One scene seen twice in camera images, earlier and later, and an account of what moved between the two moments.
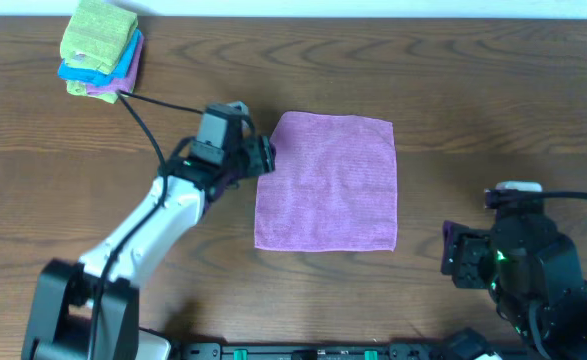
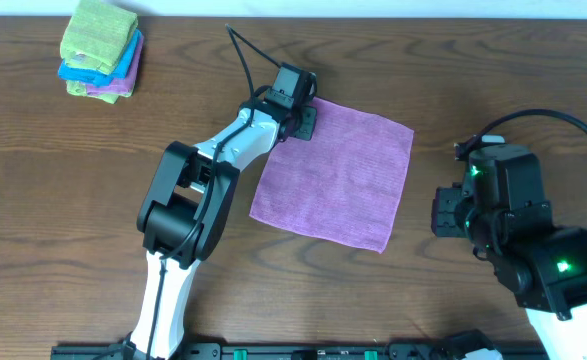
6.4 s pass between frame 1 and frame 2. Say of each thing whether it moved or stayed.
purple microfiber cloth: moved
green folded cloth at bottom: stayed
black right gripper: moved
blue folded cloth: stayed
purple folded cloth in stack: stayed
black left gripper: moved
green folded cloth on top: stayed
